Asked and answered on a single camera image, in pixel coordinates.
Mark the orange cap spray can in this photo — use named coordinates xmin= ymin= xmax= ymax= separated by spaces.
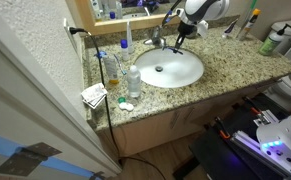
xmin=240 ymin=8 xmax=261 ymax=40

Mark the folded paper leaflet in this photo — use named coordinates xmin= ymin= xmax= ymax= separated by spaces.
xmin=81 ymin=83 xmax=107 ymax=109

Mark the wood framed mirror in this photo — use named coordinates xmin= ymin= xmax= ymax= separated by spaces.
xmin=65 ymin=0 xmax=172 ymax=35

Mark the aluminium extrusion rail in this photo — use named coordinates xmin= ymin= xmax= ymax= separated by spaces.
xmin=230 ymin=131 xmax=291 ymax=180
xmin=254 ymin=110 xmax=279 ymax=126

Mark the tall white slim tube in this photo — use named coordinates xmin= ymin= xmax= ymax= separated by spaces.
xmin=126 ymin=21 xmax=134 ymax=54

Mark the clear plastic water bottle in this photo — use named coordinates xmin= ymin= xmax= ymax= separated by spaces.
xmin=127 ymin=65 xmax=141 ymax=98

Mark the blue cap small bottle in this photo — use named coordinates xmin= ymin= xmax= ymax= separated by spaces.
xmin=120 ymin=39 xmax=129 ymax=61

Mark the orange black clamp far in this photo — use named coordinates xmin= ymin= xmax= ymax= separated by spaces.
xmin=242 ymin=96 xmax=261 ymax=115

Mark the white toothpaste tube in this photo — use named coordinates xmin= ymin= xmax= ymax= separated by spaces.
xmin=222 ymin=19 xmax=238 ymax=38

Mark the chrome faucet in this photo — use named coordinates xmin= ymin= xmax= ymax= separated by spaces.
xmin=144 ymin=26 xmax=166 ymax=48

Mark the white door with hinge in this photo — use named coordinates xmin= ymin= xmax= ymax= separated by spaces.
xmin=0 ymin=6 xmax=123 ymax=180

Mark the white contact lens case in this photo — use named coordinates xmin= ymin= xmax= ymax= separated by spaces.
xmin=118 ymin=97 xmax=134 ymax=111

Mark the green soap pump bottle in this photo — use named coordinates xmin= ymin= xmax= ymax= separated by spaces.
xmin=258 ymin=24 xmax=291 ymax=56

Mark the blue toothbrush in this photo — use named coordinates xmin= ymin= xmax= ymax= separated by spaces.
xmin=114 ymin=54 xmax=127 ymax=75

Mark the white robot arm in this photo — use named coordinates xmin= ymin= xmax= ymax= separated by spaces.
xmin=175 ymin=0 xmax=291 ymax=179

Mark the orange black clamp near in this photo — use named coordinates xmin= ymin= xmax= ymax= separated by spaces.
xmin=215 ymin=117 xmax=231 ymax=139

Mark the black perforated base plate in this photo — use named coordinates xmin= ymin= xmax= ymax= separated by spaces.
xmin=172 ymin=93 xmax=291 ymax=180

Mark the black power cable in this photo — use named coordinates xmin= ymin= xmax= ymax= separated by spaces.
xmin=69 ymin=26 xmax=168 ymax=180

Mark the wall power outlet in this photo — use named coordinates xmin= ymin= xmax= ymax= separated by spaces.
xmin=63 ymin=18 xmax=78 ymax=55

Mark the orange black clamp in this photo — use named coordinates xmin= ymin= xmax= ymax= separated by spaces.
xmin=242 ymin=96 xmax=261 ymax=115
xmin=215 ymin=117 xmax=231 ymax=139

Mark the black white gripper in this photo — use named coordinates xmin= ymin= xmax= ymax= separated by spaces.
xmin=173 ymin=8 xmax=209 ymax=52

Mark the white oval sink basin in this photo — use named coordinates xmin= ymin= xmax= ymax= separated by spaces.
xmin=135 ymin=49 xmax=204 ymax=88

